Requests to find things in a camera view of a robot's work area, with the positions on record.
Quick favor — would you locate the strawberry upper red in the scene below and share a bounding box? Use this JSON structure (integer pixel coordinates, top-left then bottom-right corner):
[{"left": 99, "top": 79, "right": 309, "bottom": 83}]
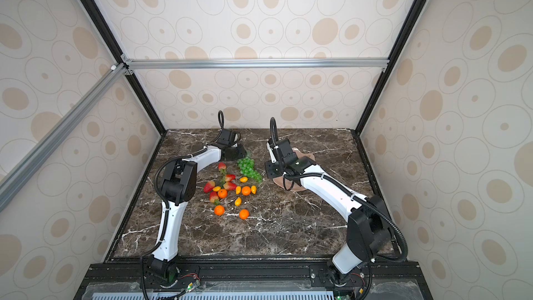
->
[{"left": 223, "top": 174, "right": 235, "bottom": 182}]

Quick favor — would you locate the pink scalloped fruit bowl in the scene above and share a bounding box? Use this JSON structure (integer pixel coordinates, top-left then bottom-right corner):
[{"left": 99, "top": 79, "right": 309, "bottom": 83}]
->
[{"left": 273, "top": 147, "right": 315, "bottom": 193}]

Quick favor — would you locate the orange mandarin front left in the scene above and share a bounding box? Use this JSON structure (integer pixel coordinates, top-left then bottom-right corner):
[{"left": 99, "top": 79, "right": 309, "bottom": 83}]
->
[{"left": 214, "top": 205, "right": 225, "bottom": 216}]

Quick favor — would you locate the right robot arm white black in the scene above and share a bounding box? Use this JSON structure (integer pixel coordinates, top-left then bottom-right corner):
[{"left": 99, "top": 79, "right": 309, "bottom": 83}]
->
[{"left": 265, "top": 118, "right": 408, "bottom": 285}]

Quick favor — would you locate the strawberry middle red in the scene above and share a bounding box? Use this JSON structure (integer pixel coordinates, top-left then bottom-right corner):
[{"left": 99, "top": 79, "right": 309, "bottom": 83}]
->
[{"left": 223, "top": 181, "right": 237, "bottom": 190}]

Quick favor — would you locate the orange mandarin middle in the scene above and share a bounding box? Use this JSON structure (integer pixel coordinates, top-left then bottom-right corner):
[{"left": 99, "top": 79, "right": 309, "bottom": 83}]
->
[{"left": 242, "top": 186, "right": 251, "bottom": 196}]

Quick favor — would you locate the strawberry far with leaves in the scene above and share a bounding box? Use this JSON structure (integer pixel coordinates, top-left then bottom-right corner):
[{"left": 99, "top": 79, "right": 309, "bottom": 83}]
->
[{"left": 217, "top": 162, "right": 227, "bottom": 175}]

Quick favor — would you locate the black frame post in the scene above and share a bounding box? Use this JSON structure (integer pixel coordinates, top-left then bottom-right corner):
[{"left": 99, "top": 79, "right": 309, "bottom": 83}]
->
[
  {"left": 353, "top": 0, "right": 428, "bottom": 138},
  {"left": 79, "top": 0, "right": 167, "bottom": 136}
]

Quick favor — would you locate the orange mandarin near strawberries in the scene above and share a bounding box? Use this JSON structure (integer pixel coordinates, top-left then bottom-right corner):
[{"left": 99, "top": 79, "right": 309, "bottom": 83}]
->
[{"left": 217, "top": 189, "right": 228, "bottom": 199}]

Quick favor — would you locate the black frame post right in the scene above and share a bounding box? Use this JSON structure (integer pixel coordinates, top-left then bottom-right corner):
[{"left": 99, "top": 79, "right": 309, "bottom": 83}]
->
[{"left": 353, "top": 0, "right": 428, "bottom": 138}]

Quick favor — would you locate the black frame post left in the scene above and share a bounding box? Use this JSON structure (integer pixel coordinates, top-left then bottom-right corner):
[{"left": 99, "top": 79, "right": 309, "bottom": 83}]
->
[{"left": 79, "top": 0, "right": 167, "bottom": 136}]

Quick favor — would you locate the strawberry lower red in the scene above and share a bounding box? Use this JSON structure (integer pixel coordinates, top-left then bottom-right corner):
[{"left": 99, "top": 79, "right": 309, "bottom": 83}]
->
[{"left": 209, "top": 191, "right": 219, "bottom": 205}]

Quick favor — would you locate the strawberry left red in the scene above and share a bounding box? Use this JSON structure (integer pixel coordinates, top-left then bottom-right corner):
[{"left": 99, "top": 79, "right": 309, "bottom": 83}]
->
[{"left": 203, "top": 181, "right": 217, "bottom": 193}]

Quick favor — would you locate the orange mandarin front right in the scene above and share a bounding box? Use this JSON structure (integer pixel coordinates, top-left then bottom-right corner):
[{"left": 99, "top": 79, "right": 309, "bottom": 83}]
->
[{"left": 239, "top": 209, "right": 249, "bottom": 219}]

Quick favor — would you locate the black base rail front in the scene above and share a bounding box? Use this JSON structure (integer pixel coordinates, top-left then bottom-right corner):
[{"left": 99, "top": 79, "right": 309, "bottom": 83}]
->
[{"left": 74, "top": 256, "right": 432, "bottom": 299}]

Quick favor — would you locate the horizontal aluminium rail back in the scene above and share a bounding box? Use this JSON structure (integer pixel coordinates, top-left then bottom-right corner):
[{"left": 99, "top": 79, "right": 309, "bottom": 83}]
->
[{"left": 125, "top": 58, "right": 389, "bottom": 69}]

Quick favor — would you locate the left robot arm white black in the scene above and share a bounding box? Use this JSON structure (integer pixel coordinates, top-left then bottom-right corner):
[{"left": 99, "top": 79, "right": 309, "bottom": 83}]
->
[{"left": 141, "top": 111, "right": 247, "bottom": 281}]

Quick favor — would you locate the strawberry red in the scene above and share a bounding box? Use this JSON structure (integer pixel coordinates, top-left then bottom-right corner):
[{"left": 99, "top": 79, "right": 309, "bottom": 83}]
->
[
  {"left": 223, "top": 174, "right": 235, "bottom": 182},
  {"left": 223, "top": 181, "right": 237, "bottom": 190},
  {"left": 209, "top": 191, "right": 219, "bottom": 205},
  {"left": 203, "top": 181, "right": 217, "bottom": 193}
]

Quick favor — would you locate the diagonal aluminium rail left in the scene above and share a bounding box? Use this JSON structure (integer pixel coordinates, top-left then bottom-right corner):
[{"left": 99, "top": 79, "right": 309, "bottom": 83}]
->
[{"left": 1, "top": 63, "right": 126, "bottom": 210}]

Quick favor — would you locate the green grape bunch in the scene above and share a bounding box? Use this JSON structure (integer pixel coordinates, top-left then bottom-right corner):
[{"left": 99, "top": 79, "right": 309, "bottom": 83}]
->
[{"left": 237, "top": 156, "right": 263, "bottom": 183}]

